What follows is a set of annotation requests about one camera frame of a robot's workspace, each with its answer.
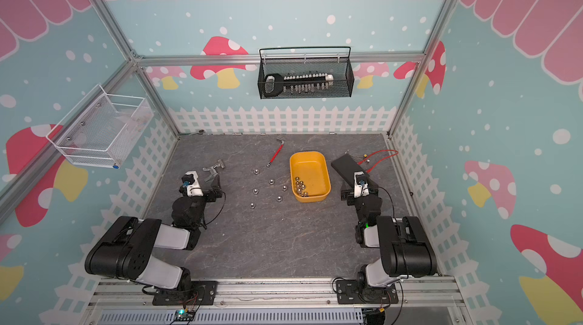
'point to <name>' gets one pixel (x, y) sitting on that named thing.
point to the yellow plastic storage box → (310, 176)
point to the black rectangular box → (345, 167)
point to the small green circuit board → (184, 314)
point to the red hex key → (276, 154)
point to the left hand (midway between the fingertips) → (209, 178)
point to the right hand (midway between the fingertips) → (356, 178)
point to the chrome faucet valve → (212, 168)
